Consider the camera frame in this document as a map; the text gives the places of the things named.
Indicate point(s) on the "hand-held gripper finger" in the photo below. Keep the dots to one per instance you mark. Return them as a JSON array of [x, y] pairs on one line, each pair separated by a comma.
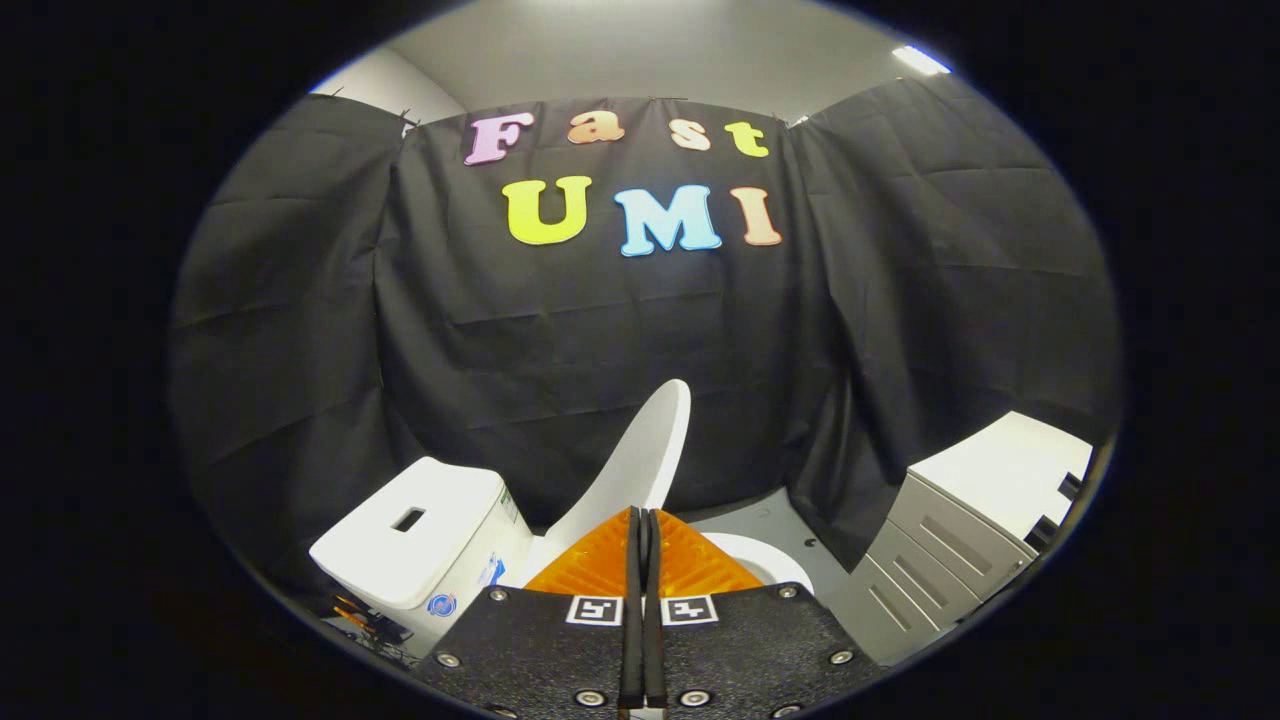
[[655, 620], [632, 620]]

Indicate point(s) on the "white toilet tank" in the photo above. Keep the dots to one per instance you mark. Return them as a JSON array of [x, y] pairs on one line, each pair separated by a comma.
[[400, 550]]

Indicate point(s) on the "black backdrop cloth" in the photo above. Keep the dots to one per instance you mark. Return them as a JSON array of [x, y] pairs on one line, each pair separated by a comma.
[[600, 330]]

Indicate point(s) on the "white cabinet with grey drawers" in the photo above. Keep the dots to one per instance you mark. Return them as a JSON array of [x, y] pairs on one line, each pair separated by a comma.
[[990, 480]]

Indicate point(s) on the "small rectangular ceiling light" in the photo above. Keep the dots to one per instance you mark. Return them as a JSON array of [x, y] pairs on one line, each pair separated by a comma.
[[920, 60]]

